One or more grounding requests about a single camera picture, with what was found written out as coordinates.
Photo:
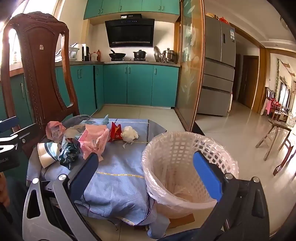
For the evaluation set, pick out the gas stove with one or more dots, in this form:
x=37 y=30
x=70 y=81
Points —
x=129 y=59

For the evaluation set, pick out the brown sauce bottle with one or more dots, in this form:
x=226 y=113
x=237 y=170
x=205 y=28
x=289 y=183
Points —
x=99 y=55

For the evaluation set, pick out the steel pot lid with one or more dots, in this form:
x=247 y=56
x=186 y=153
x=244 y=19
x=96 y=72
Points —
x=157 y=54

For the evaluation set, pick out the green vine garland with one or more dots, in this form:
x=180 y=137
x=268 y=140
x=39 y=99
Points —
x=277 y=76

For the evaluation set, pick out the black wok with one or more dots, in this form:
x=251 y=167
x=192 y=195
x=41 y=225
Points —
x=116 y=55

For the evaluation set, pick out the white plastic jug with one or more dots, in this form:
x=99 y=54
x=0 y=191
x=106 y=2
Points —
x=94 y=57

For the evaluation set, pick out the brown wooden door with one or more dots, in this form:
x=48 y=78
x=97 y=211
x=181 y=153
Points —
x=248 y=81

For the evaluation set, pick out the black countertop appliance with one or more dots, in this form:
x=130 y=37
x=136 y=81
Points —
x=86 y=54

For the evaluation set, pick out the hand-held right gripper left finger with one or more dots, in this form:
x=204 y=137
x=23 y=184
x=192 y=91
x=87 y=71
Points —
x=86 y=172

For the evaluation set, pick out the teal upper kitchen cabinets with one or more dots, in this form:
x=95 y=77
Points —
x=129 y=5

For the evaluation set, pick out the person's left forearm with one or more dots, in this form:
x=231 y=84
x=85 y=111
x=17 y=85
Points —
x=3 y=190

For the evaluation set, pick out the teal kitchen cabinets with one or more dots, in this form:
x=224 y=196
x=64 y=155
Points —
x=129 y=5
x=138 y=84

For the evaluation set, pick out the pink covered chairs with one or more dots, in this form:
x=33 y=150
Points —
x=270 y=105

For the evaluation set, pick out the teal lower kitchen cabinets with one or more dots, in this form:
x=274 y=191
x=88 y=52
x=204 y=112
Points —
x=138 y=84

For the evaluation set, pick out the white dish rack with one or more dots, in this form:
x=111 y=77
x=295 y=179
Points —
x=72 y=54

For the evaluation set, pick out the dark green wrapper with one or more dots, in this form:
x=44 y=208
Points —
x=69 y=155

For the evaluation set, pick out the small wooden table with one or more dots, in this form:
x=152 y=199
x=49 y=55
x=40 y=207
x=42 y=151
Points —
x=278 y=125

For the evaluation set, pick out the black range hood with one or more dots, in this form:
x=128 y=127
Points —
x=130 y=32

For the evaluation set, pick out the blue woven cloth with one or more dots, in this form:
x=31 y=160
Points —
x=120 y=180

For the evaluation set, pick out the steel stock pot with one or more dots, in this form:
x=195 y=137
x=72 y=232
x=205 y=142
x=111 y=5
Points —
x=169 y=56

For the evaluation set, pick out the red bag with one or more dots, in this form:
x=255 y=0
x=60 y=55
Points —
x=223 y=20

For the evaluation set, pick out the pink plastic bag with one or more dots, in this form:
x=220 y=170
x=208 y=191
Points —
x=93 y=140

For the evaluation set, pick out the brown cardboard piece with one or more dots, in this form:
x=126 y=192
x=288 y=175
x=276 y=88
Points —
x=182 y=221

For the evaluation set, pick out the red snack wrapper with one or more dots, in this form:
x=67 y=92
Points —
x=115 y=133

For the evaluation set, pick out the white lattice wastebasket with liner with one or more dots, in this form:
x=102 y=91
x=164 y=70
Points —
x=175 y=185

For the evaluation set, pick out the teal crumpled wrapper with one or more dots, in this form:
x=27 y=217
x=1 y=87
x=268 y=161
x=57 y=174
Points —
x=101 y=120

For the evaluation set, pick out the wood framed glass door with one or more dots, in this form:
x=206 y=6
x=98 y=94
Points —
x=190 y=69

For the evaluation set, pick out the white paper cup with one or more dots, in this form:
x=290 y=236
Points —
x=47 y=155

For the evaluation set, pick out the white tissue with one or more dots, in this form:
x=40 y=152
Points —
x=129 y=134

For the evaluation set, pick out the grey refrigerator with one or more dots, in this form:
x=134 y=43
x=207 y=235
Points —
x=217 y=76

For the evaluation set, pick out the black cooking pot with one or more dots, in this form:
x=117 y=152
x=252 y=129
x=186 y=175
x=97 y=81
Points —
x=140 y=55

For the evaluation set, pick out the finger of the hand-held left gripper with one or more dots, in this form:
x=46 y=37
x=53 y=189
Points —
x=30 y=135
x=9 y=125

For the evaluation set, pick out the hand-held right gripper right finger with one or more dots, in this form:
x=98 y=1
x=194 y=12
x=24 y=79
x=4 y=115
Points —
x=205 y=172

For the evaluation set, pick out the carved wooden chair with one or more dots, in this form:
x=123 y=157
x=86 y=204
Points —
x=40 y=69

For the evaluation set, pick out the pink crumpled wrapper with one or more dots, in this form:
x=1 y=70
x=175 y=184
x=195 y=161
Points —
x=54 y=131

